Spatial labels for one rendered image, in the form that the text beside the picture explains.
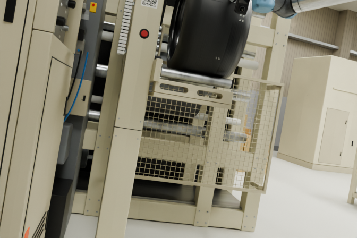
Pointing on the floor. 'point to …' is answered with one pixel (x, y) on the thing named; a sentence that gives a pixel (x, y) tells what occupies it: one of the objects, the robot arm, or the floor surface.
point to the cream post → (131, 108)
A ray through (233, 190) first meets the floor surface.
